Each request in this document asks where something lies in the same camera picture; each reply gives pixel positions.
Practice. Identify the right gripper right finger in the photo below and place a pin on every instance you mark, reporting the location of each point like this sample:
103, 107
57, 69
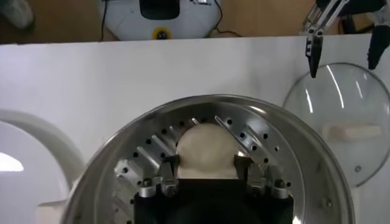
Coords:
259, 178

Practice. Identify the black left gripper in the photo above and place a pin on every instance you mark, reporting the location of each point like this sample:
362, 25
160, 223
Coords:
365, 6

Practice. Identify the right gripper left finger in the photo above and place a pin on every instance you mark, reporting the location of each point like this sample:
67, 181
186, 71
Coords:
167, 179

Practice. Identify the perforated steel steamer basket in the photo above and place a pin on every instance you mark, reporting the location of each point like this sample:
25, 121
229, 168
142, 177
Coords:
304, 146

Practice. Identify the white round plate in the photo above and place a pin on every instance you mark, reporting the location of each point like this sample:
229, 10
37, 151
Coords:
45, 143

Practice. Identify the round glass pot lid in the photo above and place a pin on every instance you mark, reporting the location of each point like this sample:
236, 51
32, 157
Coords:
350, 121

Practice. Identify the white steamed baozi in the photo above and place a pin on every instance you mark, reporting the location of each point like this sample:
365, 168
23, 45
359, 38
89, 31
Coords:
207, 149

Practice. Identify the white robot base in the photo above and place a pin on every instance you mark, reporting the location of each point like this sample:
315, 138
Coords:
128, 21

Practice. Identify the grey rounded floor object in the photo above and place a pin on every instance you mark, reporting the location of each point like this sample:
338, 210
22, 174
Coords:
16, 12

